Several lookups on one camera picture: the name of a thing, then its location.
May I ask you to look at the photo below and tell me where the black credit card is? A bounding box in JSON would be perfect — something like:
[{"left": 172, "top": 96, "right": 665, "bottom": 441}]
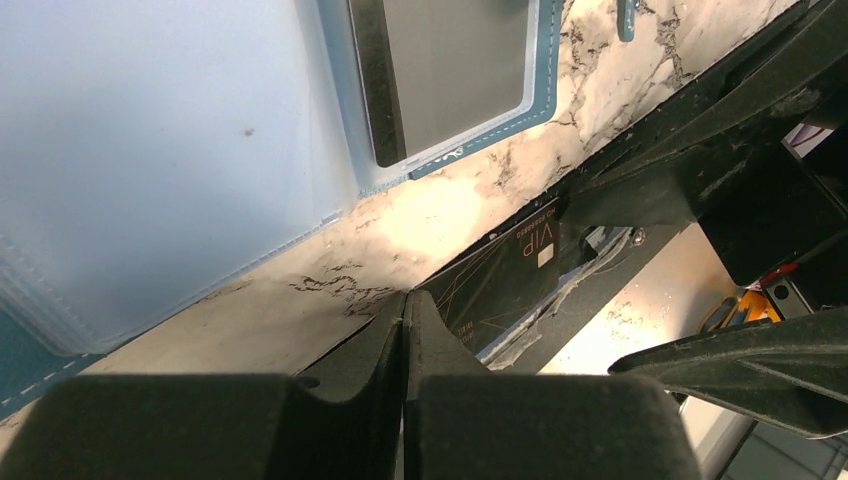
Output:
[{"left": 420, "top": 199, "right": 561, "bottom": 355}]

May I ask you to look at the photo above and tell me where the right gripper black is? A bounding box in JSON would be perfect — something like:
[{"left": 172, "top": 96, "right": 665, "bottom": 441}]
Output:
[{"left": 565, "top": 41, "right": 847, "bottom": 439}]

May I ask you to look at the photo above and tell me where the grey card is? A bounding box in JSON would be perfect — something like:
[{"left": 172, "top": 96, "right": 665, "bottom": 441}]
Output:
[{"left": 348, "top": 1, "right": 542, "bottom": 168}]

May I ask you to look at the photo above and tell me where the blue leather card holder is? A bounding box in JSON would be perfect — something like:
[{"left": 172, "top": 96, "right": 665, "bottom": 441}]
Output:
[{"left": 1, "top": 1, "right": 638, "bottom": 434}]

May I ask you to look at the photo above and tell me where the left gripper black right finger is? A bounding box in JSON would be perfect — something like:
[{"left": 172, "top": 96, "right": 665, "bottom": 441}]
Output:
[{"left": 404, "top": 290, "right": 700, "bottom": 479}]

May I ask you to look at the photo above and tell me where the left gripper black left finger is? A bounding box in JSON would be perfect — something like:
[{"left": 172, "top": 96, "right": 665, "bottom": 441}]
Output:
[{"left": 1, "top": 294, "right": 406, "bottom": 479}]

